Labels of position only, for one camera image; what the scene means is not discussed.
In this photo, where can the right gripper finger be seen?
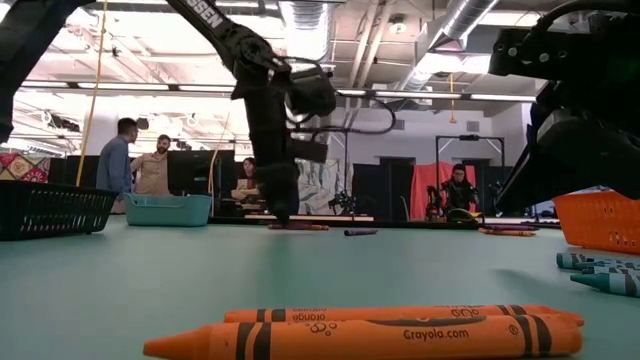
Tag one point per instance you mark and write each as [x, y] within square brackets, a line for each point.
[527, 182]

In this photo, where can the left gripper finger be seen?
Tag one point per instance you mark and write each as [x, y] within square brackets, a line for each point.
[280, 192]

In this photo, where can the purple crayon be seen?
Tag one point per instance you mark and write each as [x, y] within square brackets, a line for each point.
[274, 227]
[512, 227]
[360, 232]

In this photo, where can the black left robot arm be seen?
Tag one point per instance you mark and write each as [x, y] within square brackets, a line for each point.
[215, 20]

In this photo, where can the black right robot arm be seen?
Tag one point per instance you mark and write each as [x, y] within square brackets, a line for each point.
[550, 52]

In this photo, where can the person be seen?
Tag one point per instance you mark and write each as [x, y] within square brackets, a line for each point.
[459, 190]
[246, 187]
[115, 167]
[154, 172]

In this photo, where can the black partition panel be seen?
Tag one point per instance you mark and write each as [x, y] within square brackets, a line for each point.
[65, 172]
[487, 185]
[380, 185]

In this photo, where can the white leaf-patterned cloth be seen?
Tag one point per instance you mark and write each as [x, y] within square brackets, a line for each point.
[325, 185]

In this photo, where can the white tube light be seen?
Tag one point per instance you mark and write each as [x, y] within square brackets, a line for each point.
[130, 86]
[352, 92]
[415, 94]
[210, 89]
[500, 97]

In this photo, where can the orange plastic basket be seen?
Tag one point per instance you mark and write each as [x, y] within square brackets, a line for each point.
[595, 225]

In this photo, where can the yellow hanging pendant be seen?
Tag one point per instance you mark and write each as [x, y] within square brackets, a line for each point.
[452, 118]

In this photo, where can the orange hanging cloth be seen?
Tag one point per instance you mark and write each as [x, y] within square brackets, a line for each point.
[425, 180]

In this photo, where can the teal plastic basket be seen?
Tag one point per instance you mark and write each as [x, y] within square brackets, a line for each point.
[167, 212]

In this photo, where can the teal table mat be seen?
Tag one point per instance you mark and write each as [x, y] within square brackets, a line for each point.
[150, 280]

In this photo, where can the black plastic basket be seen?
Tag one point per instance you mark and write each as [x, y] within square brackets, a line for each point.
[50, 210]

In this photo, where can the colourful patterned quilt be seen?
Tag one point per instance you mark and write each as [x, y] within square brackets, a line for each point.
[22, 167]

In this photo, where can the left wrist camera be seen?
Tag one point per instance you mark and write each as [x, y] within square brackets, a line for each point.
[312, 95]

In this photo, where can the black metal frame stand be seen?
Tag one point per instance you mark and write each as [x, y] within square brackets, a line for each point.
[470, 137]

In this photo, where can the grey wall vent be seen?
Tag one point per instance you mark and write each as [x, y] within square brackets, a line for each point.
[472, 126]
[398, 124]

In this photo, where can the silver round ceiling duct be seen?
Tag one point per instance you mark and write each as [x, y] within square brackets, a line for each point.
[310, 25]
[465, 15]

